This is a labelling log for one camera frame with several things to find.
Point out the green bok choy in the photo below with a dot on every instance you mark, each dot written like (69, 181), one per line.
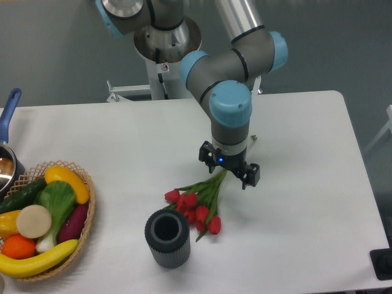
(59, 199)

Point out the yellow banana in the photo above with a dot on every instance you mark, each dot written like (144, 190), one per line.
(35, 265)

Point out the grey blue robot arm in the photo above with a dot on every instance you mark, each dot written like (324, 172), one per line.
(229, 105)

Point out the white frame at right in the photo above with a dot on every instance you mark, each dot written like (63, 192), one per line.
(381, 137)

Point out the blue handled saucepan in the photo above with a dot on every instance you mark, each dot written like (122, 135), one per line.
(11, 167)

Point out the orange fruit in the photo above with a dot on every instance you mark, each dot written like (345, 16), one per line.
(19, 247)

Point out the yellow bell pepper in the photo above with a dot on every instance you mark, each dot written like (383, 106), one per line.
(8, 224)

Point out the red tulip bouquet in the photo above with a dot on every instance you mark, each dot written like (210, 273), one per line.
(198, 203)

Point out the black device at edge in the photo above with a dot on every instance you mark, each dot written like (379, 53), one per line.
(381, 261)

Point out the woven wicker basket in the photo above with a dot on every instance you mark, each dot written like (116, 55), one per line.
(38, 172)

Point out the beige round disc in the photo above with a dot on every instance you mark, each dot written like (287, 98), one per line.
(33, 221)

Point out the green cucumber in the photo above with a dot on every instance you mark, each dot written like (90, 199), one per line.
(23, 197)

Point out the purple sweet potato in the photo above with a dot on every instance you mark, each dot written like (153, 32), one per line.
(74, 225)

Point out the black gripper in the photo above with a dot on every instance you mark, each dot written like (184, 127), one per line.
(232, 158)

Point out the dark grey ribbed vase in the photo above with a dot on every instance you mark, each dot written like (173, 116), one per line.
(167, 234)

